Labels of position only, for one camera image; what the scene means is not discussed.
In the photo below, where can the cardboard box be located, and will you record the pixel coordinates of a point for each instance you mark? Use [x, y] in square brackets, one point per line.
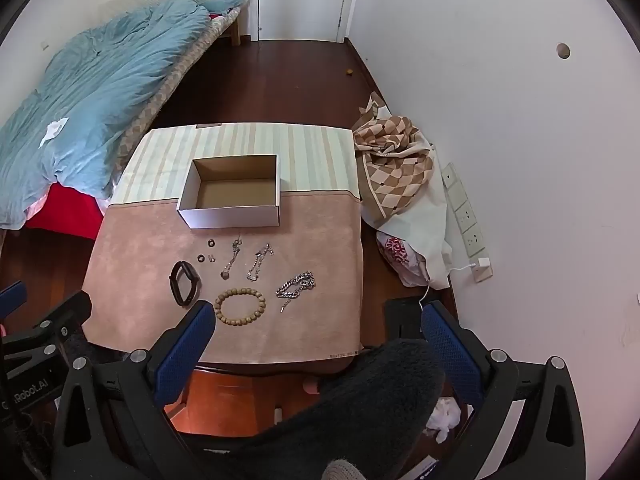
[230, 217]

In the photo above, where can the white wall socket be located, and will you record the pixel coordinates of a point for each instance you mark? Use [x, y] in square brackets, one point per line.
[450, 177]
[464, 216]
[474, 242]

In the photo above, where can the white charger plug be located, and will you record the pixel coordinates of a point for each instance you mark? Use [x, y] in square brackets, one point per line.
[482, 269]

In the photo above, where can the plastic bag with red print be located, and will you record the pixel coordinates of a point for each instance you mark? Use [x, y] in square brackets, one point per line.
[400, 255]

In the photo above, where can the red cloth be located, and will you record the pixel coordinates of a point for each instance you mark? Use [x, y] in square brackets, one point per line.
[70, 210]

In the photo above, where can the black stool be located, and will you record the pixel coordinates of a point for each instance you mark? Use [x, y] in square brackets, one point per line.
[402, 320]

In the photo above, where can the white door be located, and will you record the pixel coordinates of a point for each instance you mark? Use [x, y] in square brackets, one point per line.
[305, 0]

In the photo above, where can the white paper sheet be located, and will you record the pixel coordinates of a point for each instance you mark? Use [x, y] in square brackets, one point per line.
[55, 130]

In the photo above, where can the striped and pink table mat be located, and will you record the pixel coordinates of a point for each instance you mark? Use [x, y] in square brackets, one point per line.
[310, 240]

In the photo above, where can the black smart band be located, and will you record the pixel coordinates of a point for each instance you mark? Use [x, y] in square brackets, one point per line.
[176, 285]

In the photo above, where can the white cloth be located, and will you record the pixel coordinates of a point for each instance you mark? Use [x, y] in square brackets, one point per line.
[425, 225]

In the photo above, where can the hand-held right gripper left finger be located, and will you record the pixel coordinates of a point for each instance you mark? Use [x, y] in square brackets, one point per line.
[185, 350]

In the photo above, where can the wooden bed leg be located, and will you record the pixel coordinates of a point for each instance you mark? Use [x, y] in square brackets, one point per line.
[240, 27]

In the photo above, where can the crumpled white tissue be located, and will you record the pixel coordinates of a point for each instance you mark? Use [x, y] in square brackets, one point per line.
[445, 417]

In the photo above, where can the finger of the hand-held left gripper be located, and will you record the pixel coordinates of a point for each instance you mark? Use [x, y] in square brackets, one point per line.
[60, 317]
[12, 299]

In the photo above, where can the light blue duvet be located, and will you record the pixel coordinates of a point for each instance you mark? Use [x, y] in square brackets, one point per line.
[100, 85]

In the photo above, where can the brown checkered blanket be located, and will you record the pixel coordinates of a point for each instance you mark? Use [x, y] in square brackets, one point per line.
[390, 160]

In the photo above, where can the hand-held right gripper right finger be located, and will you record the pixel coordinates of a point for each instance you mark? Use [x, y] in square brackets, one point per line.
[450, 355]

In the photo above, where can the beige checkered mattress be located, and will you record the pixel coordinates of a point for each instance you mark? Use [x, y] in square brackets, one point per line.
[165, 95]

